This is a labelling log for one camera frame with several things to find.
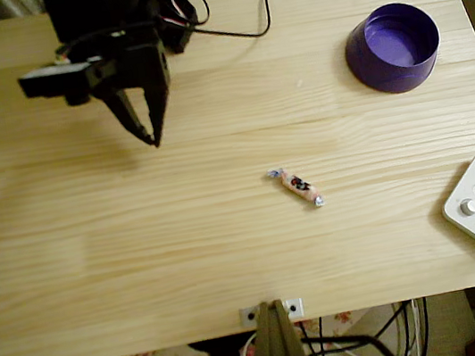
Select pink candy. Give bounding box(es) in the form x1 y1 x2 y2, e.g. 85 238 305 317
264 161 329 217

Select purple bowl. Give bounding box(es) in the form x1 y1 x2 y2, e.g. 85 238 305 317
337 0 450 102

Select black webcam box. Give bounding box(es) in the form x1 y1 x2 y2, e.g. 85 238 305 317
16 58 103 115

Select long thin black cable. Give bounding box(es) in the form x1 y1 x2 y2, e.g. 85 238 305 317
186 0 279 48

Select small metal bracket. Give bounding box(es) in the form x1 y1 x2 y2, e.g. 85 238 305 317
237 296 306 327

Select table clamp bracket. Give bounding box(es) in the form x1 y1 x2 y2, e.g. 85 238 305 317
237 294 310 356

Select thick black cable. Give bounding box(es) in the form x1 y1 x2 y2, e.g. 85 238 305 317
299 321 404 356

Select white cable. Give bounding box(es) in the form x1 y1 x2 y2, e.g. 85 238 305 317
335 299 428 356

